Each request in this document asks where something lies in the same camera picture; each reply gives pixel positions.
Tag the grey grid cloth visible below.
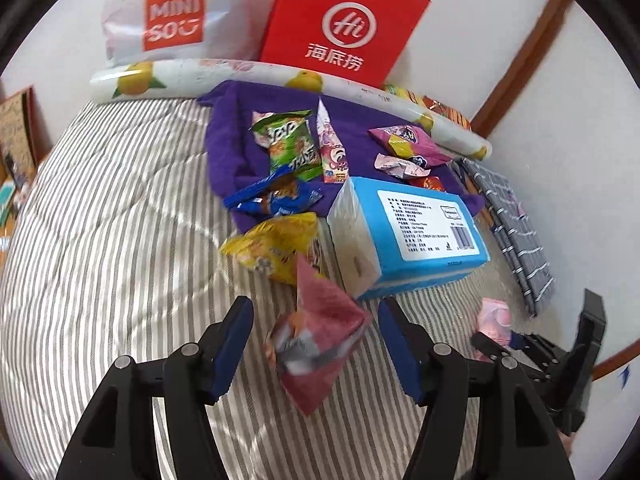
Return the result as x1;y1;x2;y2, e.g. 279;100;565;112
452;157;557;318

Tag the blue biscuit packet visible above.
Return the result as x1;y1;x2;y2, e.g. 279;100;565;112
240;180;325;218

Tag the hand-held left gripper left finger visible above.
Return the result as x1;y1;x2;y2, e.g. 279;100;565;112
55;295;256;480

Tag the brown framed board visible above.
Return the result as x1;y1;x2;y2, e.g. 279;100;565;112
0;86;40;183

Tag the magenta yellow snack packet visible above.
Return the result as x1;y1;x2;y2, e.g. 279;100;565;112
368;124;453;170

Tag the red small snack packet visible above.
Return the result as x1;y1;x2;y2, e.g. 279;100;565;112
407;175;446;192

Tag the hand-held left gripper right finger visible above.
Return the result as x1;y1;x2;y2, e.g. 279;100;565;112
377;297;581;480

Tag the green snack packet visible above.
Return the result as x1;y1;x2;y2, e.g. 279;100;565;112
250;110;323;182

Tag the teal box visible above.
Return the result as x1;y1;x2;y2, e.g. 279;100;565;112
0;180;23;226

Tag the blue snack bar packet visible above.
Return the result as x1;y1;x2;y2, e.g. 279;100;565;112
223;165;296;209

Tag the pale pink snack packet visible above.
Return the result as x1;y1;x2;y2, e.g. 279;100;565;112
374;152;426;179

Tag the fruit print plastic roll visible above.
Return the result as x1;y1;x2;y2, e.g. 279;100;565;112
90;57;493;162

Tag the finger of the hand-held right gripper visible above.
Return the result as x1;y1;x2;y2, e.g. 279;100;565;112
510;332;571;367
470;332;548;387

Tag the purple towel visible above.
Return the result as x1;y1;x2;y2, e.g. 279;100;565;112
197;80;486;233

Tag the striped bedsheet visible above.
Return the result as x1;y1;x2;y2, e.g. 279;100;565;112
0;97;586;480

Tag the light pink small packet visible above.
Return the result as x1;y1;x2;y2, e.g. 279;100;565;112
472;297;511;363

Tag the red paper bag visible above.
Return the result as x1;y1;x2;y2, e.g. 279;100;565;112
259;0;432;88

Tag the blue white tissue box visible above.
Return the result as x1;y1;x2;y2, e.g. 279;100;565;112
326;176;491;302

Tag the yellow chips bag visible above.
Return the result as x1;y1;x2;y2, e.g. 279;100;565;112
382;82;416;101

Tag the red orange chips bag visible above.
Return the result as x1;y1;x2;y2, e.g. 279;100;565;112
407;87;473;131

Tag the pink white cone packet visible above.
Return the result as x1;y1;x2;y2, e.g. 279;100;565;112
316;97;353;184

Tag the wooden door frame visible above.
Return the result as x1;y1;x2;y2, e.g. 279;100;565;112
470;0;573;136

